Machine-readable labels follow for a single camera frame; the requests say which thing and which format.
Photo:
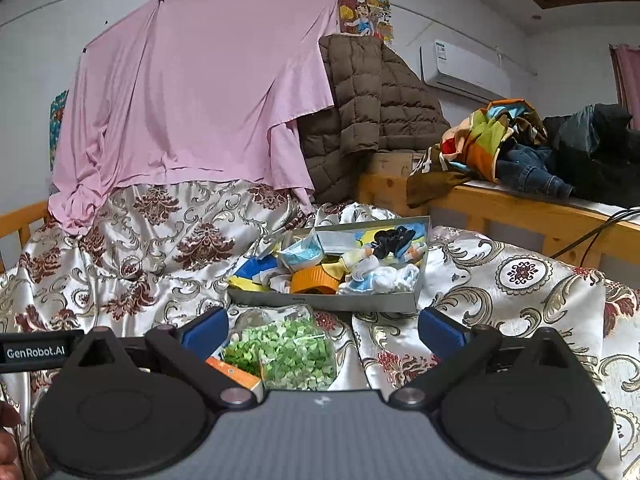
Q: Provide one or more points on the colourful wall picture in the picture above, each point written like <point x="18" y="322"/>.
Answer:
<point x="57" y="120"/>

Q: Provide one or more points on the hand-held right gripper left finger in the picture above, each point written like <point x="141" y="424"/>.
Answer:
<point x="202" y="332"/>

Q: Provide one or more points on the cardboard box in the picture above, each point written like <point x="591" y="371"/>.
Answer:
<point x="392" y="164"/>

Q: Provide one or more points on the blue face mask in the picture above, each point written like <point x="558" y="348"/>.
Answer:
<point x="342" y="242"/>
<point x="300" y="255"/>

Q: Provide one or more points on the small orange white packet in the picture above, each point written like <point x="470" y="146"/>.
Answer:
<point x="235" y="372"/>

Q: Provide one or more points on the white air conditioner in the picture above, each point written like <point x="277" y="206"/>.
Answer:
<point x="465" y="67"/>

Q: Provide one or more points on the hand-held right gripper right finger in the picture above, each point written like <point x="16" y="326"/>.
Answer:
<point x="440" y="332"/>

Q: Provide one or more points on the black socks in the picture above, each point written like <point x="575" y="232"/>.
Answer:
<point x="392" y="241"/>

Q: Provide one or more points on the bag of green bits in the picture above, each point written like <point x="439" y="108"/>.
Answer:
<point x="295" y="355"/>

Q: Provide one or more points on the pink hanging bed sheet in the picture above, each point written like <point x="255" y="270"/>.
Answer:
<point x="200" y="85"/>

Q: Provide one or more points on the colourful patchwork cloth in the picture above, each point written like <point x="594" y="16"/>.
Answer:
<point x="480" y="135"/>

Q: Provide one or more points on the brown cloth with white print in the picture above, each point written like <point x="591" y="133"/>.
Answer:
<point x="430" y="185"/>

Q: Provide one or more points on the cartoon wall poster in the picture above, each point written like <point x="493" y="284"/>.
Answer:
<point x="365" y="15"/>

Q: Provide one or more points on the white printed gauze towel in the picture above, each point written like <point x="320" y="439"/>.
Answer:
<point x="385" y="277"/>

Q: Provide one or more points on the person's left hand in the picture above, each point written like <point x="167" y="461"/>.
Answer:
<point x="7" y="460"/>

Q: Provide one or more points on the dark jacket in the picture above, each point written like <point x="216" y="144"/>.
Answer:
<point x="600" y="155"/>

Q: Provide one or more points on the blue jeans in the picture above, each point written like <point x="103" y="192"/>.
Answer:
<point x="530" y="170"/>

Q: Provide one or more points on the grey box with painted bottom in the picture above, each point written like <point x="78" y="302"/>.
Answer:
<point x="325" y="302"/>

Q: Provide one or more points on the brown puffer jacket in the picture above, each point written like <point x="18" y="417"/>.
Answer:
<point x="380" y="100"/>

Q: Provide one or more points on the wooden bed frame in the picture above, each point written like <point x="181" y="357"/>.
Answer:
<point x="500" y="205"/>

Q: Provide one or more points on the pink curtain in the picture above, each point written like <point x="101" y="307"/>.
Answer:
<point x="629" y="85"/>

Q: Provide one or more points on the floral satin blanket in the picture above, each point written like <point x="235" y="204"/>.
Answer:
<point x="500" y="285"/>

